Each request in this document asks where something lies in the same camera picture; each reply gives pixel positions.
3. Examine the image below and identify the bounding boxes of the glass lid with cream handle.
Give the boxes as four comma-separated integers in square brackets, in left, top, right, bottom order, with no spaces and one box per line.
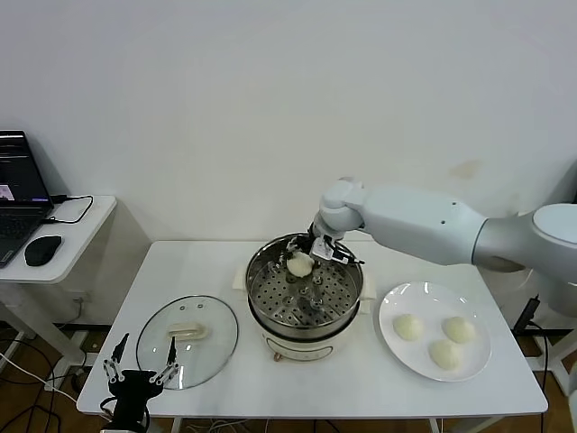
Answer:
[135,295,240,390]

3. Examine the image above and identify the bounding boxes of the cream electric cooker pot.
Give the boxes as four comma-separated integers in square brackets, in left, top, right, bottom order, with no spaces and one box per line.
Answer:
[231,263,378,364]

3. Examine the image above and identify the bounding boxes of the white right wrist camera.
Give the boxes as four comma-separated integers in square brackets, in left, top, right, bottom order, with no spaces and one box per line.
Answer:
[311,238,338,262]

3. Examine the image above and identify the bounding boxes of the white steamed baozi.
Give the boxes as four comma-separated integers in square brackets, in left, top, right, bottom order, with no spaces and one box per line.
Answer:
[443,316,477,344]
[392,313,425,341]
[287,252,315,277]
[428,339,463,371]

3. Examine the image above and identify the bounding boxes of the black floor cables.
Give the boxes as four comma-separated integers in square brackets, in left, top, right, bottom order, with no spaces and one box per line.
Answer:
[0,324,91,433]

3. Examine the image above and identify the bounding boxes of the white round plate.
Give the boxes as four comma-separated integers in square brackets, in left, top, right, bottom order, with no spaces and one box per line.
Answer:
[378,281,492,382]

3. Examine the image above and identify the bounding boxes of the black laptop plug cable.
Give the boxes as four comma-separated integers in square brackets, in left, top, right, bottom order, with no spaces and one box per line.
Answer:
[43,194,95,226]

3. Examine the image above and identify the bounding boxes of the black open laptop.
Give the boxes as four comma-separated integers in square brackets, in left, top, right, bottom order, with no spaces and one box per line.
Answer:
[0,130,56,271]

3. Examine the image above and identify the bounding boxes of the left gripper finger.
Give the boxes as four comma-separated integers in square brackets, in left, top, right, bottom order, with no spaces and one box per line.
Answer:
[150,336,178,386]
[102,332,131,383]

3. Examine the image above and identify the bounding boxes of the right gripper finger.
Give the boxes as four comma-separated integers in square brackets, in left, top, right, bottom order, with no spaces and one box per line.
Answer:
[283,235,312,256]

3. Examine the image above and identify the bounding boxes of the white side table with laptop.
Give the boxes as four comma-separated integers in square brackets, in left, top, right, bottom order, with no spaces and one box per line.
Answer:
[0,194,119,375]

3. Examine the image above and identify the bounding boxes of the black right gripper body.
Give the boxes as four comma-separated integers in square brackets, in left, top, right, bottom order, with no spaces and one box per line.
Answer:
[307,223,343,247]

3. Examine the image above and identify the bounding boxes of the black computer mouse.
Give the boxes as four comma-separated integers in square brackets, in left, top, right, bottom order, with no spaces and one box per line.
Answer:
[23,235,64,267]

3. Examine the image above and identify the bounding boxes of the perforated steel steamer basket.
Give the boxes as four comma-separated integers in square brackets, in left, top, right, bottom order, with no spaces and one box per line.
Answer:
[245,233,364,343]

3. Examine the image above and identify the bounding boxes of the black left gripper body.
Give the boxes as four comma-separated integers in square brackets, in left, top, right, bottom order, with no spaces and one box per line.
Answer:
[106,369,164,428]

